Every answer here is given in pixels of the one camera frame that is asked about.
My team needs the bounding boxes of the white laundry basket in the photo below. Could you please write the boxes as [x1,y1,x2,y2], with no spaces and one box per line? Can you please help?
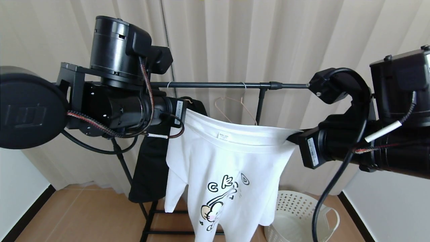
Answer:
[264,191,340,242]

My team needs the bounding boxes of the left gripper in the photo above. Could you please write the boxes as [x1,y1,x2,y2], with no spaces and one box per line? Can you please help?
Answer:
[82,82,187,137]

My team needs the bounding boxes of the black shorts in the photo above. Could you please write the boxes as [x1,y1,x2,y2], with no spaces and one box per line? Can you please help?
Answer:
[128,97,208,203]

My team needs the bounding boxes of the black clothes rack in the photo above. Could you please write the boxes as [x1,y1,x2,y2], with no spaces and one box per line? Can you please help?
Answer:
[111,81,310,242]

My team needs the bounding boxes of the beige curtain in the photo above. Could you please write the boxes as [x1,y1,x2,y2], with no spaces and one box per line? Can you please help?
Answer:
[0,0,430,197]

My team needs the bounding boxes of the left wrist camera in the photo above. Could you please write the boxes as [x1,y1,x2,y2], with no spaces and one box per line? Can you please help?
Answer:
[148,45,174,75]

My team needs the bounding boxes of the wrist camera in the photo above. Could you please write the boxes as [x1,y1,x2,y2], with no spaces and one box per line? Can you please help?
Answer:
[309,67,372,116]
[148,45,174,75]

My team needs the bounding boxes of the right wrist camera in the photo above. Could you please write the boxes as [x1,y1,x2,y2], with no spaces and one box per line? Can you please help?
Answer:
[309,67,372,116]

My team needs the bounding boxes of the white garment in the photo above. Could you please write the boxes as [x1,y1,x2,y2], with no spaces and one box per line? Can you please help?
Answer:
[164,108,303,242]

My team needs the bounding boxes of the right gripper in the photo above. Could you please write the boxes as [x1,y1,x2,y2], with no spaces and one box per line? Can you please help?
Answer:
[296,114,430,179]

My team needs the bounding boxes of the pink clothes hanger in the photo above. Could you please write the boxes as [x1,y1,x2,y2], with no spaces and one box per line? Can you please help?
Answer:
[215,84,258,126]
[167,82,195,104]

